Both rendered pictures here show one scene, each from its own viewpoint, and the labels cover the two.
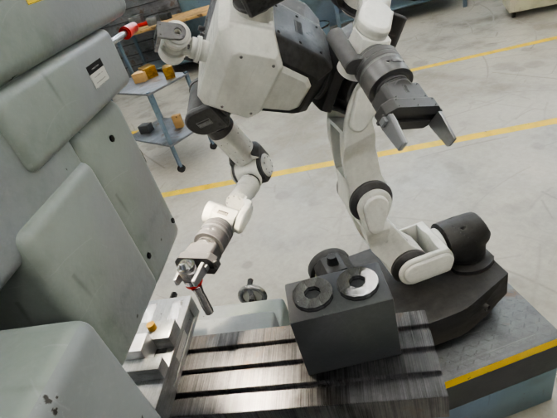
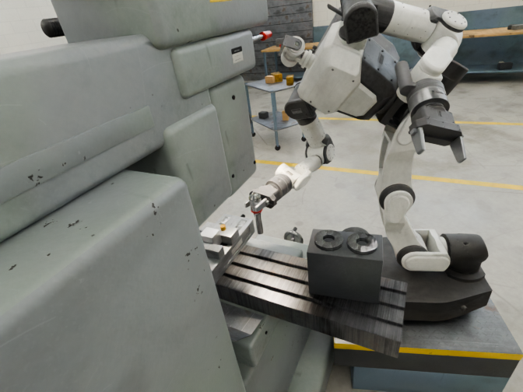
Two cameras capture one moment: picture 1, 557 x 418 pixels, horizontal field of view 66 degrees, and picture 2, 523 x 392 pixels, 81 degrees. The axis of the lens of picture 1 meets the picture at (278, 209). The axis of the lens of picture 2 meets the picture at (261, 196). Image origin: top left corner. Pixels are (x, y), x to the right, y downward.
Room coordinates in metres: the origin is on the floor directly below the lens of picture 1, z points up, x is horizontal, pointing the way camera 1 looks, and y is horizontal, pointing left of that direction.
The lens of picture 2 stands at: (-0.09, -0.04, 1.78)
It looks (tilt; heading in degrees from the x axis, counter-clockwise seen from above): 31 degrees down; 16
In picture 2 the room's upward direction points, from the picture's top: 8 degrees counter-clockwise
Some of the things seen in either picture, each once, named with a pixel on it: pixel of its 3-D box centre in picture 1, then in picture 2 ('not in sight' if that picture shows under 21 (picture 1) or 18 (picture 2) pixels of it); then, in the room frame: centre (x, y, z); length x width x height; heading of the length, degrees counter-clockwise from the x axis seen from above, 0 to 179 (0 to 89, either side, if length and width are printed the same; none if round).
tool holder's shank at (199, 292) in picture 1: (201, 298); (258, 222); (0.85, 0.26, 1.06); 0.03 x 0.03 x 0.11
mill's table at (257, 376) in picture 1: (188, 381); (233, 270); (0.73, 0.36, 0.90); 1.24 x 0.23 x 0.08; 76
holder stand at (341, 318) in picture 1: (341, 317); (344, 263); (0.66, -0.07, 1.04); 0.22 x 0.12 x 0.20; 85
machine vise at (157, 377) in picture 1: (150, 352); (217, 243); (0.78, 0.42, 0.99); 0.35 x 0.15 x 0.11; 166
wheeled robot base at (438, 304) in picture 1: (408, 272); (410, 262); (1.16, -0.40, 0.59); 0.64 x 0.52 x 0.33; 94
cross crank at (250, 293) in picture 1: (251, 303); (291, 243); (1.21, 0.21, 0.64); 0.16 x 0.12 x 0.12; 166
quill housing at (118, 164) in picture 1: (89, 203); (209, 135); (0.72, 0.33, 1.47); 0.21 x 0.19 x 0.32; 76
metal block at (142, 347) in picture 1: (138, 350); (210, 238); (0.75, 0.43, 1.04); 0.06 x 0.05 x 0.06; 76
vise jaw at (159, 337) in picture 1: (147, 336); (219, 232); (0.80, 0.42, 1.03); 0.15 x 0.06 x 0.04; 76
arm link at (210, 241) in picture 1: (205, 250); (270, 193); (0.93, 0.22, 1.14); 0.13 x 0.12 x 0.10; 62
